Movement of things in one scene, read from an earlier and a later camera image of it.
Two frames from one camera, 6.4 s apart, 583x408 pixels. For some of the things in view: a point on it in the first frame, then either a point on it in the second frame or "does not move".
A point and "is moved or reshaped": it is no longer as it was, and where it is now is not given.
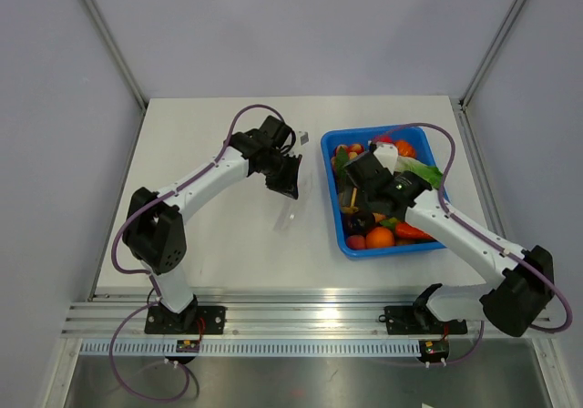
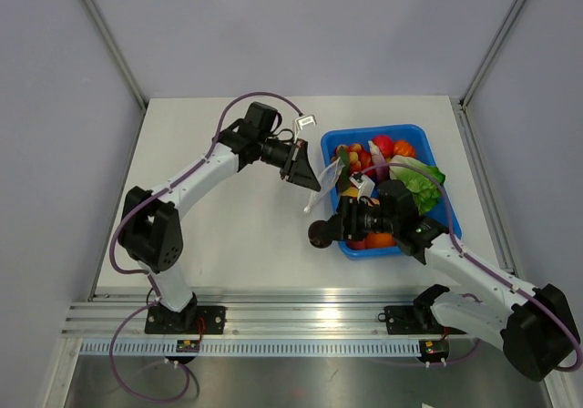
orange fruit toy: [379, 237] does not move
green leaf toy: [341, 162] does not move
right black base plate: [419, 321] does not move
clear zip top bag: [292, 209] -> [325, 193]
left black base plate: [198, 320] does not move
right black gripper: [347, 195] -> [341, 227]
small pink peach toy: [355, 242] does not move
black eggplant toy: [357, 223] is moved or reshaped
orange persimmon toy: [405, 148] does not move
